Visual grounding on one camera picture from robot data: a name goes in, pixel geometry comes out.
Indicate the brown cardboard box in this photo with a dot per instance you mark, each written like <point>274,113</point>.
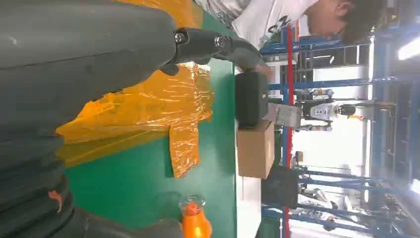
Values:
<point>255,151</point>

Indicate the clear plastic box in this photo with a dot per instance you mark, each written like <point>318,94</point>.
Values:
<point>285,115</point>

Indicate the green table mat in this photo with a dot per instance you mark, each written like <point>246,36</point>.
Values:
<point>141,197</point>

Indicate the green board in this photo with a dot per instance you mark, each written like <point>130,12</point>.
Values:
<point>267,228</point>

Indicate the white humanoid robot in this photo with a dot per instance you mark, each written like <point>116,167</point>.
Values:
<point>320,111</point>

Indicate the yellow plastic sheet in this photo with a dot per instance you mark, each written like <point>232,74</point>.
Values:
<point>147,108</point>

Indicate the black bulky bag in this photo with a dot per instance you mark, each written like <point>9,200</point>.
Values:
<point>280,187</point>

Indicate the red pole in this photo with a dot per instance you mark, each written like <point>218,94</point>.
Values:
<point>289,82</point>

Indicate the black hard case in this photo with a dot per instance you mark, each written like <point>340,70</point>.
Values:
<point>251,98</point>

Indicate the person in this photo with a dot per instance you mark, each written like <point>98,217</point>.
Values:
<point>265,14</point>

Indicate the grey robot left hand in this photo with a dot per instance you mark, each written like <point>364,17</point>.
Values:
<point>82,49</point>

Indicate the blue metal rack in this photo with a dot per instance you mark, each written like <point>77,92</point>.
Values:
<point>380,138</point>

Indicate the orange drink bottle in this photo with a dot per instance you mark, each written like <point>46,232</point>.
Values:
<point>194,223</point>

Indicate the small brown box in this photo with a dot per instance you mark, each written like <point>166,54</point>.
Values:
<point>299,156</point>

